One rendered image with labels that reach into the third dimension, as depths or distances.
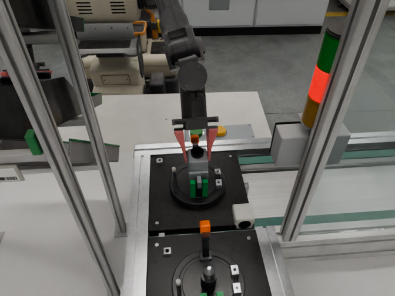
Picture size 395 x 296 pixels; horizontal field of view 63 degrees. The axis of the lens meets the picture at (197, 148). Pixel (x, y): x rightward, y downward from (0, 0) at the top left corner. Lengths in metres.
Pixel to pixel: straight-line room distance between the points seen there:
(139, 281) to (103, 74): 1.00
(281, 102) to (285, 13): 1.37
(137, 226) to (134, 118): 0.54
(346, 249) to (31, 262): 0.75
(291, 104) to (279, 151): 2.30
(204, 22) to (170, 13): 3.08
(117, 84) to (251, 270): 1.06
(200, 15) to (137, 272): 3.32
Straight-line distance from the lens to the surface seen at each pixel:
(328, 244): 0.82
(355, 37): 0.45
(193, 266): 0.68
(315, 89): 0.52
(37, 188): 1.06
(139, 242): 0.75
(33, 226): 0.98
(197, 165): 0.72
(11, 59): 0.38
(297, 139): 0.57
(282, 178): 0.93
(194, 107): 0.70
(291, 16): 3.99
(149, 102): 1.29
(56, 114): 0.56
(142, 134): 1.14
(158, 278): 0.69
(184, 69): 0.64
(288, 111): 2.77
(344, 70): 0.47
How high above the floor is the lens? 1.59
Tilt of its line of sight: 43 degrees down
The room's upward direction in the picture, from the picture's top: straight up
